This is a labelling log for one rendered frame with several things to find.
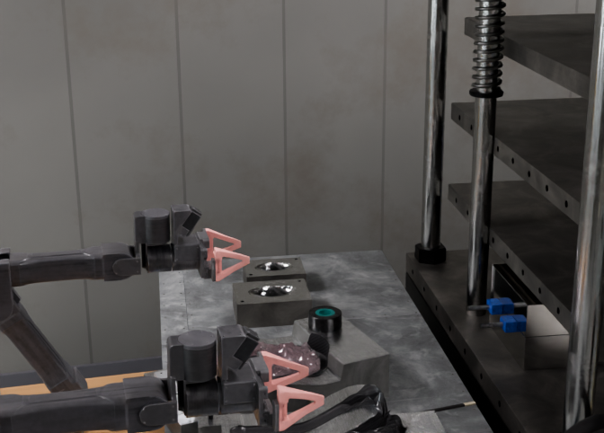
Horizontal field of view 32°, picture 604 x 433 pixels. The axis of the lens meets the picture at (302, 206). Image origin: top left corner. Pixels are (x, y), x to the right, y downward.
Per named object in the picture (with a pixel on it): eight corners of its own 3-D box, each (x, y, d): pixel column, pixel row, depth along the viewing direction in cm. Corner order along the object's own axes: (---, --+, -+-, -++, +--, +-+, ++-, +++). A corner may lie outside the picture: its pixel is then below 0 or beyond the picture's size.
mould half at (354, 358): (182, 448, 219) (179, 402, 215) (144, 394, 241) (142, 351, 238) (388, 397, 239) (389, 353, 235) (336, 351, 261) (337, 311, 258)
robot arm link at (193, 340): (210, 323, 159) (131, 331, 156) (219, 348, 151) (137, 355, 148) (212, 391, 163) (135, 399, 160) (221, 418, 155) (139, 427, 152)
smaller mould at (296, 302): (237, 329, 274) (236, 304, 272) (233, 305, 289) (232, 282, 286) (312, 323, 277) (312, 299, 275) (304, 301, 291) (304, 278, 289)
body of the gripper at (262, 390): (258, 357, 163) (210, 361, 161) (270, 386, 154) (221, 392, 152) (258, 393, 165) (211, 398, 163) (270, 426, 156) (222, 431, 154)
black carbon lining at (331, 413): (235, 476, 196) (234, 432, 193) (228, 432, 211) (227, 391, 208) (415, 461, 201) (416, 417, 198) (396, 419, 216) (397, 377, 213)
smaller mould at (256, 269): (246, 296, 295) (246, 277, 293) (243, 279, 307) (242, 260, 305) (306, 293, 297) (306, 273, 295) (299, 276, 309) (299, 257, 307)
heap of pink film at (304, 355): (226, 404, 224) (226, 371, 222) (198, 369, 240) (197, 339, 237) (333, 379, 235) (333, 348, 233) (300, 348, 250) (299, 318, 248)
